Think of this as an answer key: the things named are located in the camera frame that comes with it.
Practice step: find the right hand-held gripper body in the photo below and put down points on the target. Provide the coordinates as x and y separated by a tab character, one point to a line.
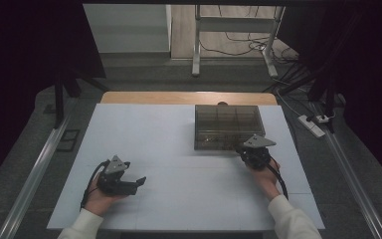
255	154

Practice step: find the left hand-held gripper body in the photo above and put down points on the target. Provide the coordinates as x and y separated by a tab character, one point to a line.
112	176

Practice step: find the smoky transparent drawer box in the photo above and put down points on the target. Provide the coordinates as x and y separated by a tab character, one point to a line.
227	122

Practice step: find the person's right hand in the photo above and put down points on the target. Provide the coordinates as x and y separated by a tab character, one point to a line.
265	181

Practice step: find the person's left hand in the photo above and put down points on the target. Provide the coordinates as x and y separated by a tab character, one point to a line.
101	202

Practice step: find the white table cover board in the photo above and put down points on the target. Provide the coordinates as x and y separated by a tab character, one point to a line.
146	132

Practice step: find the dark round table grommet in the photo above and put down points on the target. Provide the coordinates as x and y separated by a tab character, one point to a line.
222	103

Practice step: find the black floor plate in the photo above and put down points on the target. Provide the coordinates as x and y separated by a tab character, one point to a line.
68	132

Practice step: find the white power strip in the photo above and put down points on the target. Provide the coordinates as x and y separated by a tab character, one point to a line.
311	127

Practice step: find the white plug adapter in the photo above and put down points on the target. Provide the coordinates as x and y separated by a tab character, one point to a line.
323	118

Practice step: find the wooden table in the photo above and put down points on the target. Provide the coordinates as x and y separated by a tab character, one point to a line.
162	98

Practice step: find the black metal stand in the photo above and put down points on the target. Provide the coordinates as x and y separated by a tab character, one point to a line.
329	99
58	99

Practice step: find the dark curtain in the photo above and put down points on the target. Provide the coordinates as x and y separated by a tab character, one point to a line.
371	66
20	66

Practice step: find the white cabinet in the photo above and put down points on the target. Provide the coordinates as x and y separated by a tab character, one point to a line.
129	30

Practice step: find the aluminium floor rail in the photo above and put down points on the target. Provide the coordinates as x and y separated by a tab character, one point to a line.
351	172
36	172

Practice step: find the white metal desk frame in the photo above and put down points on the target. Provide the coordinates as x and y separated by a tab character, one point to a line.
196	49

